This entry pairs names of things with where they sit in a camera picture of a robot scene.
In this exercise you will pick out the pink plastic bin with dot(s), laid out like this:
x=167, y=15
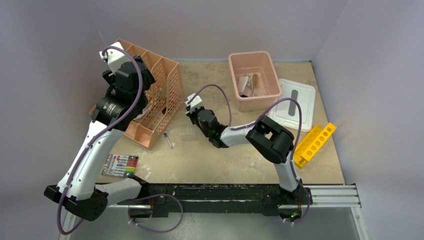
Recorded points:
x=268, y=89

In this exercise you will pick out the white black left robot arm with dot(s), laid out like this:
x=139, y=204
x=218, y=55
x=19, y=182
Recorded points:
x=124, y=101

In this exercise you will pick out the orange perforated file organizer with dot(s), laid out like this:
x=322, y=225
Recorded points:
x=164, y=97

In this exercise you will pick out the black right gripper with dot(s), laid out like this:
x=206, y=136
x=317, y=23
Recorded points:
x=191, y=115

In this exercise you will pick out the clear plastic well plate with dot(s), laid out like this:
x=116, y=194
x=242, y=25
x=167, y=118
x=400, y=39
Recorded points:
x=187, y=134

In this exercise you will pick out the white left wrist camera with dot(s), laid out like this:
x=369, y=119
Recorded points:
x=115, y=59

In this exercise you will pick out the brown bristle tube brush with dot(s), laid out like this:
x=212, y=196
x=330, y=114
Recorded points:
x=254, y=84

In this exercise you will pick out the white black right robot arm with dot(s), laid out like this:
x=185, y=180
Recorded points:
x=274, y=142

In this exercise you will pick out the colored marker pack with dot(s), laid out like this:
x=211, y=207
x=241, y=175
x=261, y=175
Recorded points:
x=118, y=165

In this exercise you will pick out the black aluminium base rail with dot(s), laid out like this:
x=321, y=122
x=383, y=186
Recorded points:
x=165, y=198

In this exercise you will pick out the yellow test tube rack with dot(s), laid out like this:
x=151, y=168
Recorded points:
x=308, y=147

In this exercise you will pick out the white plastic bin lid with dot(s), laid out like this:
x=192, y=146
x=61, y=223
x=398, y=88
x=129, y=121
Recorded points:
x=286, y=113

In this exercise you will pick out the clay triangle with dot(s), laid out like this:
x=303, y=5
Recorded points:
x=242, y=82

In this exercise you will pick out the blue capped tube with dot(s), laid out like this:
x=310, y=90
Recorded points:
x=168, y=140

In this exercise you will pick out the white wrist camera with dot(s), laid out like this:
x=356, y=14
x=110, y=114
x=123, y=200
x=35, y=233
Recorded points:
x=193, y=102
x=115, y=59

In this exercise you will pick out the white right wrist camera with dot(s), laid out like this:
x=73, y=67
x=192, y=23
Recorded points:
x=193, y=102

